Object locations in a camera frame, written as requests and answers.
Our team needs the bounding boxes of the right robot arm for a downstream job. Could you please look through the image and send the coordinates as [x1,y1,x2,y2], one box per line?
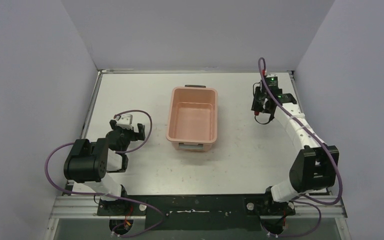
[251,76,343,215]

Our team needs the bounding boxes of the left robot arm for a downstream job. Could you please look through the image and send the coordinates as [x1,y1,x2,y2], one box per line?
[63,119,146,216]

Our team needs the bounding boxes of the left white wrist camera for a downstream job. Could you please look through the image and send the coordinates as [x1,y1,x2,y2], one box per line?
[115,113,133,130]

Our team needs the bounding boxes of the aluminium frame rail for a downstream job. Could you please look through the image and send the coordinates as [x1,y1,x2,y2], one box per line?
[50,196,348,220]

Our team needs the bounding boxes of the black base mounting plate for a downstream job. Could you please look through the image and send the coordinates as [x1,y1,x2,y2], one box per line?
[96,193,296,231]

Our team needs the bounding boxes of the pink plastic bin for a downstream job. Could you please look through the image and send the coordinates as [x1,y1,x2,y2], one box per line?
[166,85,218,152]

